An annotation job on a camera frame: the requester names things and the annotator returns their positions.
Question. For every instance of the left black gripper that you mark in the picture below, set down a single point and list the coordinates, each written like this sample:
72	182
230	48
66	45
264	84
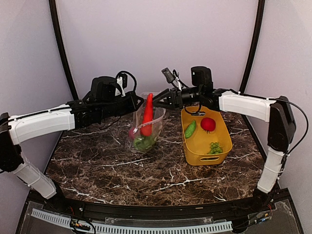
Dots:
133	106

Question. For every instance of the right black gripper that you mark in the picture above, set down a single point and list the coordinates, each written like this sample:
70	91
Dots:
176	96

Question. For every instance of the clear zip top bag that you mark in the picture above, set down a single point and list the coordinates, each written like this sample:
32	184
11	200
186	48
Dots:
157	122

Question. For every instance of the pink red toy fruit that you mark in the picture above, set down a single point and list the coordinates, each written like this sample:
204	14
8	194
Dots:
132	133

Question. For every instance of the red toy chili pepper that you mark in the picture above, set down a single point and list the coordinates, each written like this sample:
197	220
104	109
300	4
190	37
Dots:
146	130

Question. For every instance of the yellow plastic basket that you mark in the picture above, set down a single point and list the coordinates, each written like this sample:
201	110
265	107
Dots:
206	139

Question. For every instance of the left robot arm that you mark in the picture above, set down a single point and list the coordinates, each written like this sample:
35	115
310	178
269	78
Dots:
107	98

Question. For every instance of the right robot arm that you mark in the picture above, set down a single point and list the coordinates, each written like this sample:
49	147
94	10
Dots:
277	112

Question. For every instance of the green toy cucumber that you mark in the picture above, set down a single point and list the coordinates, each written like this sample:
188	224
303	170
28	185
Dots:
190	129

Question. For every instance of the red toy tomato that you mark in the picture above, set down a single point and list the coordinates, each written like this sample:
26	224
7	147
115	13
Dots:
208	124

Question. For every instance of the green toy grapes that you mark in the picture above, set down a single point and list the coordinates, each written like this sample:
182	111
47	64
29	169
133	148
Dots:
215	148

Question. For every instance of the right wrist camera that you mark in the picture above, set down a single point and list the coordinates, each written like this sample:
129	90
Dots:
171	78

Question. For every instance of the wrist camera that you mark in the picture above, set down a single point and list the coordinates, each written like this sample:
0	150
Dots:
122	80
171	78

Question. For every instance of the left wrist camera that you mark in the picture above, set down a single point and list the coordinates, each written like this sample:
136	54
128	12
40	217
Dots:
122	80

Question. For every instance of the left black frame post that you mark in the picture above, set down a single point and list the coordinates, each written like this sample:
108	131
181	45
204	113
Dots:
61	48

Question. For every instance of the black frame post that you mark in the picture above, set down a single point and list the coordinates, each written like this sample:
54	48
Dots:
253	46
61	48

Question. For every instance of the right black frame post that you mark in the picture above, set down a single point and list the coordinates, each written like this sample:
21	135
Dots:
253	46

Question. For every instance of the black front rail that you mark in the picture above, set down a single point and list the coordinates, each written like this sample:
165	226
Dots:
233	210

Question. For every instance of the white slotted cable duct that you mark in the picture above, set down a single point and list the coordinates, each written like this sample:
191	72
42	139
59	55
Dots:
135	226

